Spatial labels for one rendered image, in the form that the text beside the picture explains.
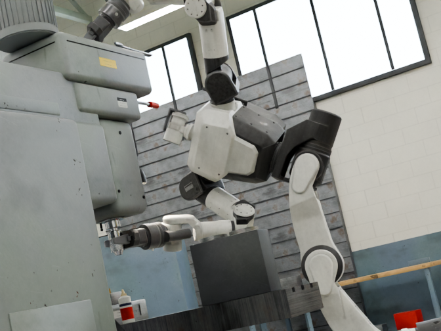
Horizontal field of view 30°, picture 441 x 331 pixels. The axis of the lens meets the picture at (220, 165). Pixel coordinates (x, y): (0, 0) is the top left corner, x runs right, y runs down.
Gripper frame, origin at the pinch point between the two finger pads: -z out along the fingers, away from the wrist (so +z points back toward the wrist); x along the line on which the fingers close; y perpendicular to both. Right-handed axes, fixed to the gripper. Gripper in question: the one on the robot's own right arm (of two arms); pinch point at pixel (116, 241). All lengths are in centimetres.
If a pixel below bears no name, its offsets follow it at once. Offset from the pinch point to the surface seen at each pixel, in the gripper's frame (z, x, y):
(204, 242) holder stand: 6.4, 37.7, 8.5
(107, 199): -10.2, 16.4, -11.4
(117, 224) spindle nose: 0.1, 2.4, -5.4
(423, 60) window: 673, -327, -189
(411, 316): 573, -360, 94
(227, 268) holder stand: 9.1, 42.3, 17.5
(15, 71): -38, 27, -50
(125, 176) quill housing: 2.0, 10.1, -19.6
